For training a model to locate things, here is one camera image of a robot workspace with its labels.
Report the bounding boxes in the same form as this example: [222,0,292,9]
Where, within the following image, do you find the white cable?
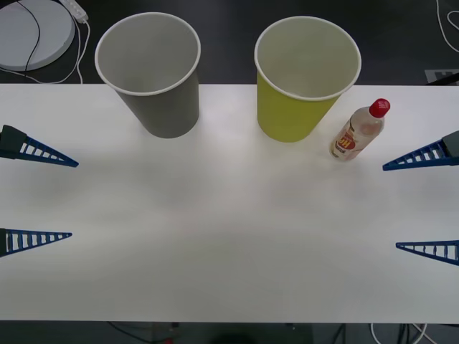
[370,322,433,344]
[0,19,91,85]
[436,0,459,53]

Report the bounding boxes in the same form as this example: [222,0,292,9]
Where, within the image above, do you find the thin black cable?
[21,0,40,72]

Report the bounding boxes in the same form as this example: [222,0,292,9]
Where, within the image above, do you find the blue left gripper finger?
[0,228,73,259]
[0,124,80,168]

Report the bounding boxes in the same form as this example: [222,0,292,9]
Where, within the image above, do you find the round white base plate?
[0,0,77,72]

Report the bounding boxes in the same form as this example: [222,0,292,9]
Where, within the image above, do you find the clear bottle with red cap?
[328,97,392,163]

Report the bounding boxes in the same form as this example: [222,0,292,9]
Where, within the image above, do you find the grey floor plate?
[425,69,459,86]

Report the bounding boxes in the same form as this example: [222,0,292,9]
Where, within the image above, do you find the white power strip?
[59,0,89,23]

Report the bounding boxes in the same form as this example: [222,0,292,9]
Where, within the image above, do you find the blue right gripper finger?
[395,240,459,267]
[382,130,459,172]

